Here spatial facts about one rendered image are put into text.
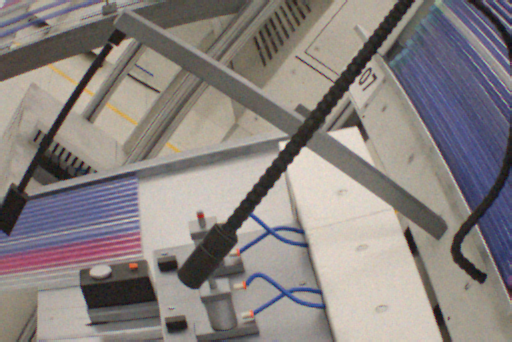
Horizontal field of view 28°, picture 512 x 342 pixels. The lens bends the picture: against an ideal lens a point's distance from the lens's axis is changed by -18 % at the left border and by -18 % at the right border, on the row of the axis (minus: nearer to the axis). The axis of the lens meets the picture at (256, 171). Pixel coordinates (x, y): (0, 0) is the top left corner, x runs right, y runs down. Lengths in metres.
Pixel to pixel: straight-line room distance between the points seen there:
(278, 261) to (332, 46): 1.18
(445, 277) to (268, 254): 0.19
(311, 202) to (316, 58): 1.12
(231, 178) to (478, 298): 0.54
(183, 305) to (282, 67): 1.22
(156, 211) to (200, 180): 0.07
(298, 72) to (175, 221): 0.95
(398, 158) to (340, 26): 1.03
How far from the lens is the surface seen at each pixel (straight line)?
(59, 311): 1.14
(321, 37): 2.16
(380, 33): 0.70
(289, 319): 0.93
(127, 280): 1.08
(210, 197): 1.30
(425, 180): 1.07
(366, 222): 1.01
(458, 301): 0.89
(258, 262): 1.03
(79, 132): 2.82
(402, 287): 0.90
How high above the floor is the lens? 1.54
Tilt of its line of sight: 15 degrees down
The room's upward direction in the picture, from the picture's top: 38 degrees clockwise
